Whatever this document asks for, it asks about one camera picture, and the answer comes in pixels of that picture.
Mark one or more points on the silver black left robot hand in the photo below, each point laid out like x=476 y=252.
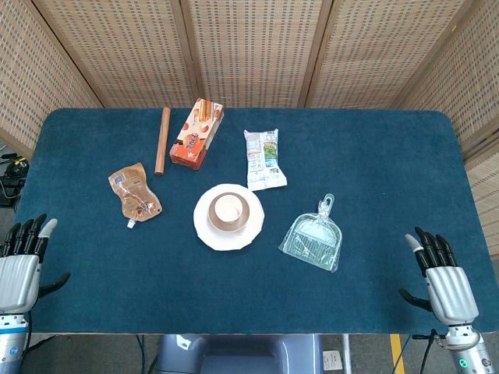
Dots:
x=17 y=278

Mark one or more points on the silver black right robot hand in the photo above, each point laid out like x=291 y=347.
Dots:
x=450 y=292

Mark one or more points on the white paper cup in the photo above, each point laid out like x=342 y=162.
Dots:
x=229 y=208

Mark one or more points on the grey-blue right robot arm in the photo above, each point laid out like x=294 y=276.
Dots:
x=468 y=350

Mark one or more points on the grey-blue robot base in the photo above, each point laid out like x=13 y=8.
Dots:
x=241 y=354

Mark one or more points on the metal table leg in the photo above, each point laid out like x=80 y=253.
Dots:
x=347 y=354

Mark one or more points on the white floor label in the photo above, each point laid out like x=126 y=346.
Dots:
x=332 y=360

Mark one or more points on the brown spout pouch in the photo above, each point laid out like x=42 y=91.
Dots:
x=134 y=192

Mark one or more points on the bagged clear dustpan set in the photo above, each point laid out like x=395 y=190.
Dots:
x=313 y=237

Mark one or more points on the blue table mat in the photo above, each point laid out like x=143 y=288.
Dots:
x=351 y=156

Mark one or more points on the white plate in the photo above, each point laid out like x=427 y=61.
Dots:
x=206 y=233

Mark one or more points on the woven folding screen panel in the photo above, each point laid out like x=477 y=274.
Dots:
x=471 y=97
x=382 y=50
x=253 y=50
x=31 y=78
x=117 y=50

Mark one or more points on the wooden rolling pin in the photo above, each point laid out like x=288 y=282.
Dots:
x=162 y=142

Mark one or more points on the beige bowl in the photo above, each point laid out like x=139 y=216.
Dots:
x=230 y=227

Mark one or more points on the orange biscuit box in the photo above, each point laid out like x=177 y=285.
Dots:
x=195 y=136

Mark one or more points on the white snack packet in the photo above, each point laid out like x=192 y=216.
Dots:
x=264 y=159

